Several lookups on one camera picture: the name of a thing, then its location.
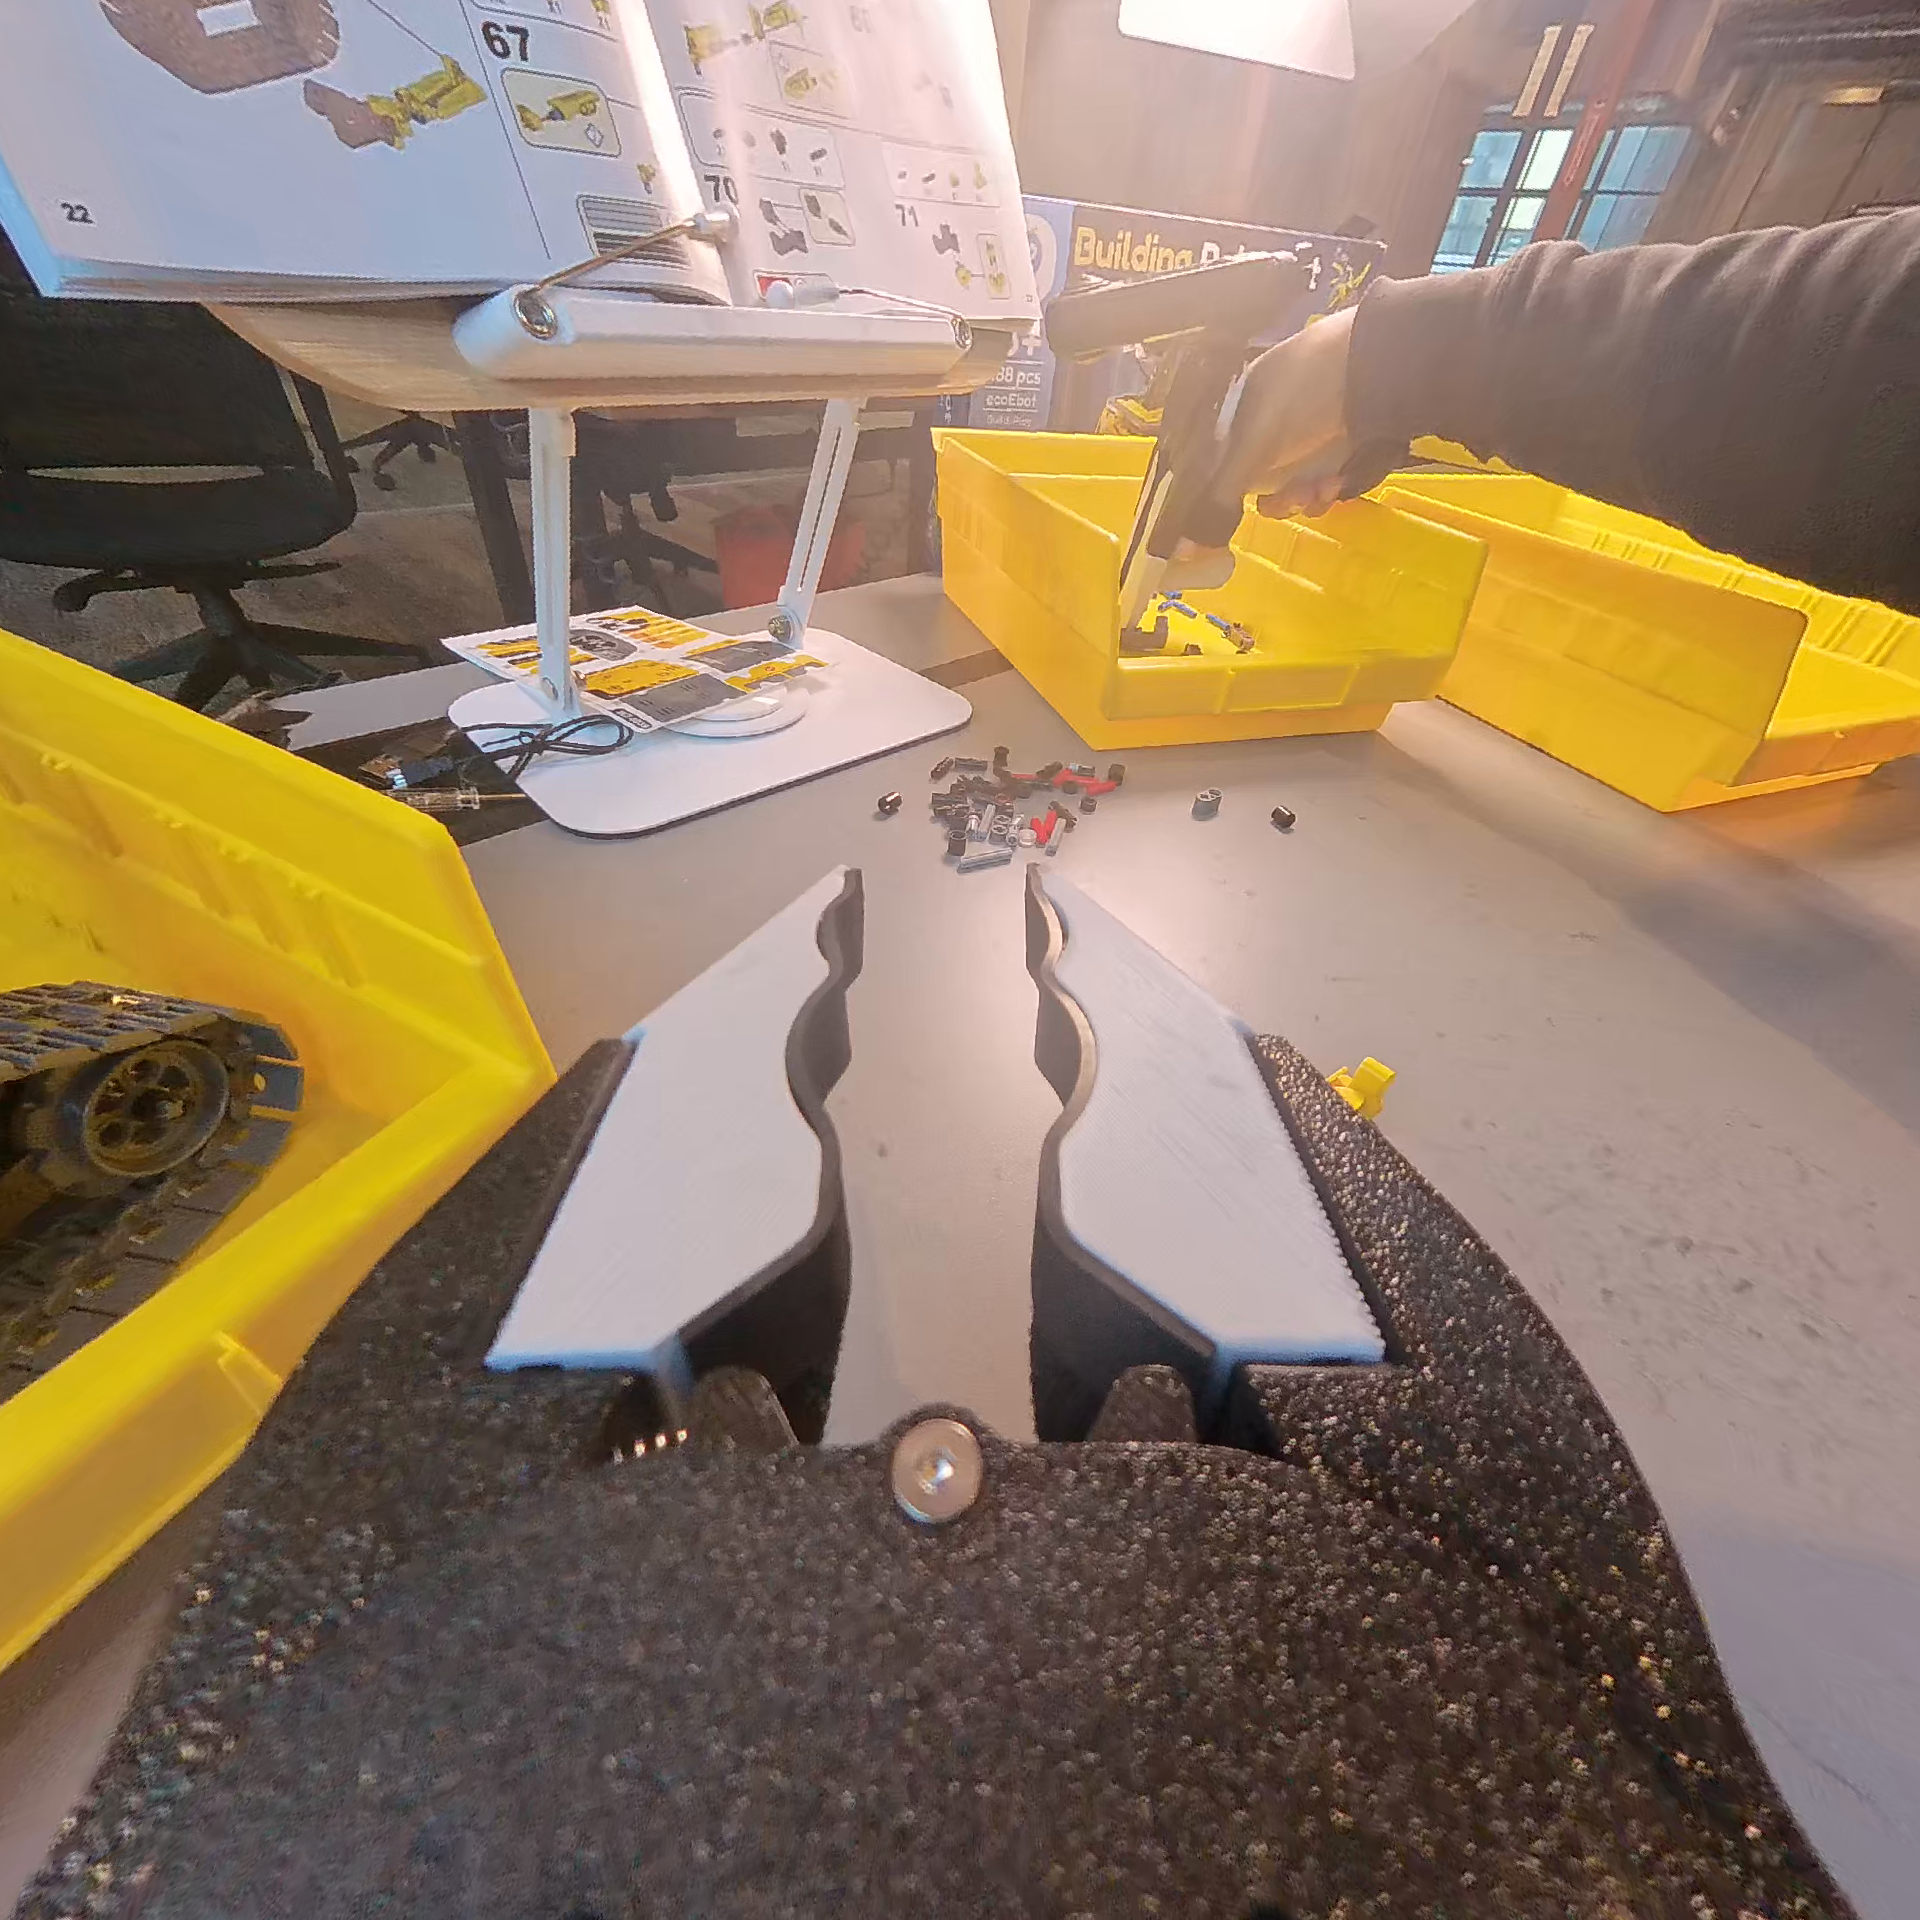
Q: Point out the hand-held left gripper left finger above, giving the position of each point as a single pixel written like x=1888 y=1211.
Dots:
x=674 y=1186

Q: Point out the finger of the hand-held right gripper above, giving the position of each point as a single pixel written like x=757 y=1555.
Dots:
x=1148 y=557

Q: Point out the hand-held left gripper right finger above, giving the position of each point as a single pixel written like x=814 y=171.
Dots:
x=1201 y=1186

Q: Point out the blue black bricks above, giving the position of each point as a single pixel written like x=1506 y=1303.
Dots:
x=1213 y=623

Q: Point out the yellow bin with parts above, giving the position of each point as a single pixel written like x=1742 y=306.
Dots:
x=1036 y=600

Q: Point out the yellow angled toy beam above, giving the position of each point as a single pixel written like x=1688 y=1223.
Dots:
x=1363 y=1088

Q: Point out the person's right forearm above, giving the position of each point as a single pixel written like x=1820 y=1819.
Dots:
x=1650 y=390

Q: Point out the grey desk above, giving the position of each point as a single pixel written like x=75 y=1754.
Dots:
x=1576 y=1051

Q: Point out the person's right hand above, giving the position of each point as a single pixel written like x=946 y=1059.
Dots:
x=1298 y=406

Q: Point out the toy kit cardboard box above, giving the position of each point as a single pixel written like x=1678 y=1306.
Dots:
x=1109 y=248

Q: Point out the pile of small toy parts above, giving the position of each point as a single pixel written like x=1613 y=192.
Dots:
x=1003 y=811

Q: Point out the white rounded board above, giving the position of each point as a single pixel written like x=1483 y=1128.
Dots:
x=869 y=722

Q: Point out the red crate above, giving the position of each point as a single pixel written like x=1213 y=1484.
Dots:
x=780 y=557

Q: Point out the bright light panel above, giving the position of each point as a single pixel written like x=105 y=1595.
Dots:
x=1244 y=31

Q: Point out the building window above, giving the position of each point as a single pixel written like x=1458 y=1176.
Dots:
x=1558 y=196

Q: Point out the white book stand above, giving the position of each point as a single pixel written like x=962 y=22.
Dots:
x=704 y=340

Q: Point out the printed sticker sheet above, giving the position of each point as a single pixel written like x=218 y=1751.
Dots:
x=660 y=668

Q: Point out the empty yellow storage bin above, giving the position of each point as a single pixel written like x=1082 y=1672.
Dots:
x=1650 y=706

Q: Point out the yellow tracked toy vehicle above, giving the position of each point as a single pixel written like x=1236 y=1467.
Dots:
x=136 y=1109

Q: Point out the yellow bin with toy vehicle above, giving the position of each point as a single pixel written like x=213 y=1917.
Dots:
x=224 y=856

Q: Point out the black office chair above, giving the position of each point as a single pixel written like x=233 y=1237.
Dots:
x=180 y=495

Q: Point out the open instruction booklet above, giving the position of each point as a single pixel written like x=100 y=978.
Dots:
x=376 y=136

